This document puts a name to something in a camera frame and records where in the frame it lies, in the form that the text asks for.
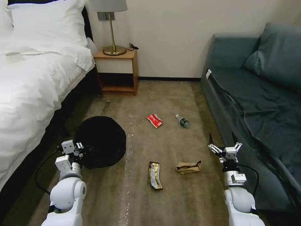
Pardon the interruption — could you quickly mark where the teal sofa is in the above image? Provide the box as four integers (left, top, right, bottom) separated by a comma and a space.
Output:
200, 22, 301, 212

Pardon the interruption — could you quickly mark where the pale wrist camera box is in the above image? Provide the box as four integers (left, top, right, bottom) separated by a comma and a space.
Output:
224, 147, 237, 158
61, 140, 76, 155

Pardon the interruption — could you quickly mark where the large white pillow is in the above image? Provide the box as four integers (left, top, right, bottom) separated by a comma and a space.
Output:
6, 0, 89, 51

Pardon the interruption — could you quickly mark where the brass table lamp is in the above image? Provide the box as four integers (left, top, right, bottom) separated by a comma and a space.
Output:
89, 0, 129, 56

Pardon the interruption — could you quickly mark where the small plastic bottle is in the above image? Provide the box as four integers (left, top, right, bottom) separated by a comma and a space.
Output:
175, 114, 190, 129

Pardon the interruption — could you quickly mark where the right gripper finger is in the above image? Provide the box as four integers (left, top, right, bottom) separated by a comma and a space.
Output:
231, 131, 243, 153
208, 133, 224, 159

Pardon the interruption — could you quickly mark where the crumpled brown paper bag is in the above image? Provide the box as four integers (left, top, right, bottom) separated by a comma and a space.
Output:
175, 160, 202, 175

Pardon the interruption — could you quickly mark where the black trash bin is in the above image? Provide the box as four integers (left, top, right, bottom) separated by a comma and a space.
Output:
74, 116, 127, 170

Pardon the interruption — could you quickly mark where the teal sofa cushion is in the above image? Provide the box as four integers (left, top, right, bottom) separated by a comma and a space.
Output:
243, 22, 301, 83

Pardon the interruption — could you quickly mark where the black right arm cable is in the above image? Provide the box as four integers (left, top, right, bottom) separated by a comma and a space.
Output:
236, 164, 260, 197

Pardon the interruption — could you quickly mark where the gold foil wrapper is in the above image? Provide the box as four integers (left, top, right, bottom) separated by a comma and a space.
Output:
148, 161, 163, 191

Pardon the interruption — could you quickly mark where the wooden nightstand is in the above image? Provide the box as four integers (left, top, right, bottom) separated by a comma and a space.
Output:
93, 48, 139, 96

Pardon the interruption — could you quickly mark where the black bed frame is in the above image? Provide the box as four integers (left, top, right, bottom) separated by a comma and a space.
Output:
0, 0, 102, 222

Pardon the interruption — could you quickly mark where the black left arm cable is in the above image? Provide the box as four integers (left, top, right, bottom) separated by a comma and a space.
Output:
34, 145, 63, 195

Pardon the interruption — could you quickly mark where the grey wall switch panel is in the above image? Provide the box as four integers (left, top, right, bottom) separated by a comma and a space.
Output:
97, 12, 115, 21

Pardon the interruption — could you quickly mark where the red snack wrapper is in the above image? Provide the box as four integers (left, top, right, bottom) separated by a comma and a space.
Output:
146, 113, 163, 129

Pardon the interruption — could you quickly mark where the white bed duvet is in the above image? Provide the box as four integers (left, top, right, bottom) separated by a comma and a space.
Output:
0, 36, 96, 189

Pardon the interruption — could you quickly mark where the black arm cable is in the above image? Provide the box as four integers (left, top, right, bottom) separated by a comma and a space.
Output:
236, 164, 260, 197
34, 145, 63, 195

